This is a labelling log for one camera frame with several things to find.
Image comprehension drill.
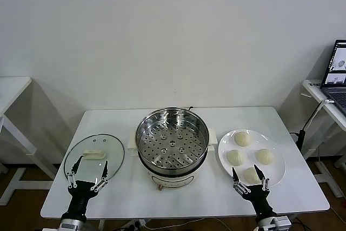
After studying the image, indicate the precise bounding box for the empty white side table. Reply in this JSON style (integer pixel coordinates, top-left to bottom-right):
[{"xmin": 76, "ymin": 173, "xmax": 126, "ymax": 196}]
[{"xmin": 0, "ymin": 76, "xmax": 62, "ymax": 206}]

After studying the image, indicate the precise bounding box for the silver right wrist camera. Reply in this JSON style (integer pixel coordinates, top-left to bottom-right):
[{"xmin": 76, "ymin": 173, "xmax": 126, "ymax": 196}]
[{"xmin": 272, "ymin": 215, "xmax": 293, "ymax": 231}]

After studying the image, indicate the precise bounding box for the white round plate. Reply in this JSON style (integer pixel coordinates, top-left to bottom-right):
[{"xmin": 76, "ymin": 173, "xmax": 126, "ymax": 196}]
[{"xmin": 217, "ymin": 129, "xmax": 287, "ymax": 188}]

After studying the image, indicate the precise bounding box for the glass lid with white handle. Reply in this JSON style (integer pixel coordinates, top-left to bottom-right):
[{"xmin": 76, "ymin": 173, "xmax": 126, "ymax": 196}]
[{"xmin": 64, "ymin": 133, "xmax": 125, "ymax": 184}]

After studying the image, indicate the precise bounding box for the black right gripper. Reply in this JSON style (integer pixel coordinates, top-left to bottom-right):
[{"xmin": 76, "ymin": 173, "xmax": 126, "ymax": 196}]
[{"xmin": 231, "ymin": 164, "xmax": 277, "ymax": 220}]

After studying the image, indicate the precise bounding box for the white floor power strip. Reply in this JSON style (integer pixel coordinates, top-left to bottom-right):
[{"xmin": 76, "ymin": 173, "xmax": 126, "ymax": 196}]
[{"xmin": 123, "ymin": 219, "xmax": 148, "ymax": 231}]

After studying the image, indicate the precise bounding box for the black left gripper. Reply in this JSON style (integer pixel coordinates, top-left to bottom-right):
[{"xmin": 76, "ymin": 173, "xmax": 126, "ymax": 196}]
[{"xmin": 66, "ymin": 155, "xmax": 109, "ymax": 217}]

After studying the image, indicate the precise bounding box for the perforated steel steamer basket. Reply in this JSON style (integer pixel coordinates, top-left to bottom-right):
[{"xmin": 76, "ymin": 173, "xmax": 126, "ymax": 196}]
[{"xmin": 135, "ymin": 108, "xmax": 210, "ymax": 174}]

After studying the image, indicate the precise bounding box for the white side table with laptop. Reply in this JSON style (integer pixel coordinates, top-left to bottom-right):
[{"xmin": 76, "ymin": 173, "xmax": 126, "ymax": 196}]
[{"xmin": 302, "ymin": 79, "xmax": 346, "ymax": 198}]

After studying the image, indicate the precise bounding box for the open grey laptop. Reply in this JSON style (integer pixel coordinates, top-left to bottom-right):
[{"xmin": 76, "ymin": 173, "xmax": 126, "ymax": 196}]
[{"xmin": 320, "ymin": 39, "xmax": 346, "ymax": 115}]

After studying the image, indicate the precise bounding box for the black power adapter with cable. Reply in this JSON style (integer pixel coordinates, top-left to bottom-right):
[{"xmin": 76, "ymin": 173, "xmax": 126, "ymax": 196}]
[{"xmin": 290, "ymin": 98, "xmax": 336, "ymax": 150}]

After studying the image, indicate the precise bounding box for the white steamed baozi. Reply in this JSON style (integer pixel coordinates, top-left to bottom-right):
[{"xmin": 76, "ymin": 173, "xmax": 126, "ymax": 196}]
[
  {"xmin": 226, "ymin": 149, "xmax": 245, "ymax": 167},
  {"xmin": 234, "ymin": 131, "xmax": 250, "ymax": 148},
  {"xmin": 255, "ymin": 148, "xmax": 275, "ymax": 166},
  {"xmin": 243, "ymin": 167, "xmax": 263, "ymax": 184}
]

